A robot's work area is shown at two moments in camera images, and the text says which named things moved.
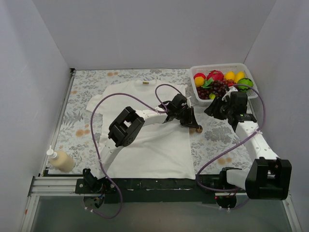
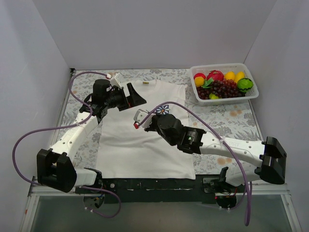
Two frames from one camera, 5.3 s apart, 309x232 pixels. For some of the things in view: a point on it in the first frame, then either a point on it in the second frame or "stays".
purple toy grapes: x=219 y=87 stays
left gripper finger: x=188 y=118 to x=134 y=98
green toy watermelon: x=246 y=81 stays
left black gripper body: x=189 y=117 to x=128 y=98
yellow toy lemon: x=230 y=75 stays
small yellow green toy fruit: x=212 y=96 stays
